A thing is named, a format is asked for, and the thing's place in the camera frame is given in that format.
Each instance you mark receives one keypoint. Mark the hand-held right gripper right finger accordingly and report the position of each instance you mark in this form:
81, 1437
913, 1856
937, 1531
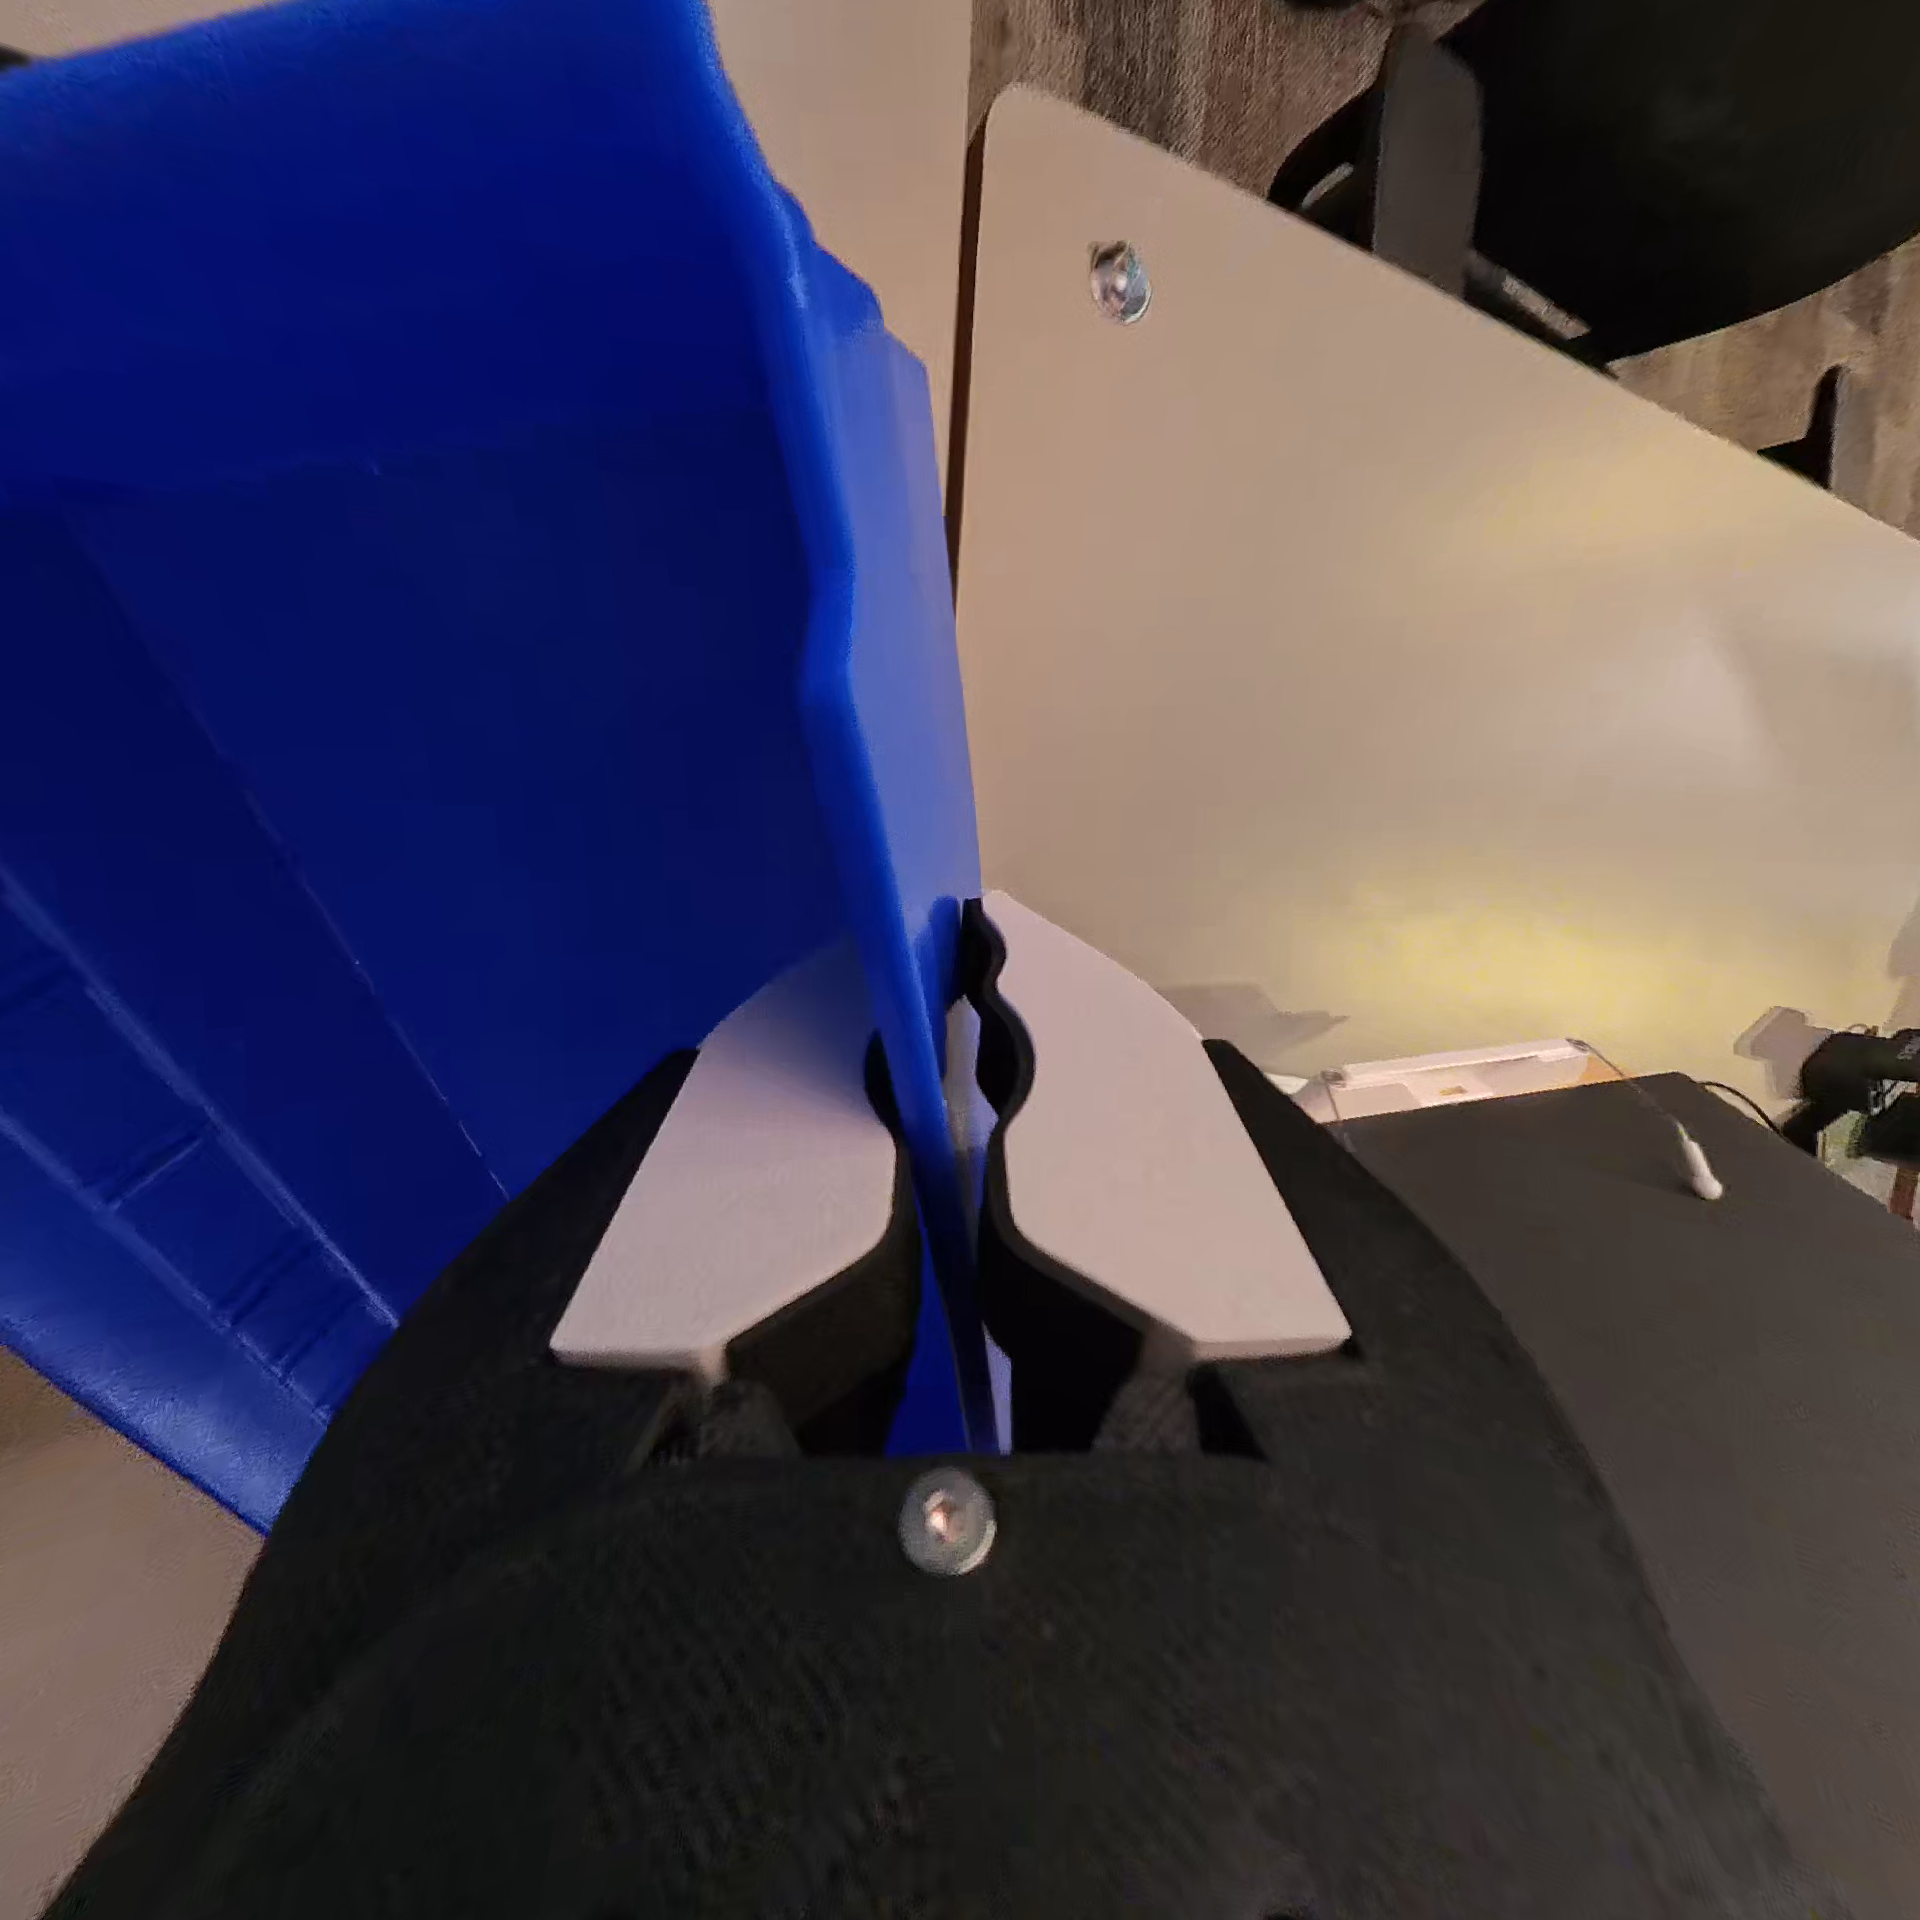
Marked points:
1171, 1186

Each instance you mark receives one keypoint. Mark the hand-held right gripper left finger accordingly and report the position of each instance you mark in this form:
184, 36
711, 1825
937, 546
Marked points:
721, 1200

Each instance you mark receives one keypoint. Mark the blue plastic box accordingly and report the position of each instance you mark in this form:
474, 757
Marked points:
452, 600

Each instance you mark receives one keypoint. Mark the black cylindrical device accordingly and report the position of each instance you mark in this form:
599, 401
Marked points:
1860, 1062

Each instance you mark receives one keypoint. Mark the black round table grommet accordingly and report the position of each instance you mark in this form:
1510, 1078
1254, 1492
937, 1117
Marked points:
1119, 281

